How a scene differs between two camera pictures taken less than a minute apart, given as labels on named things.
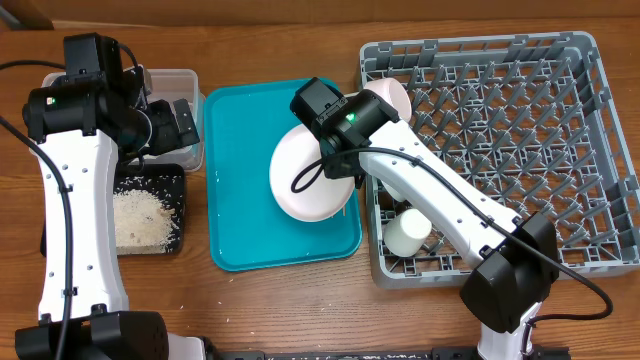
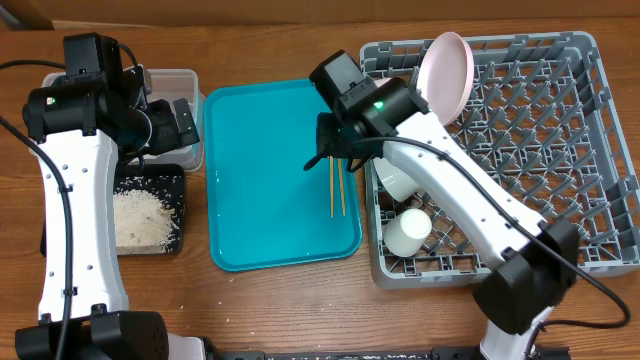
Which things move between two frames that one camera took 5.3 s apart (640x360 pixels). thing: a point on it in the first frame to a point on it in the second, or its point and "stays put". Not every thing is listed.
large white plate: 326,197 to 445,76
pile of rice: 143,225 stays put
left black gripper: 169,137 stays put
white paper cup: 404,236 stays put
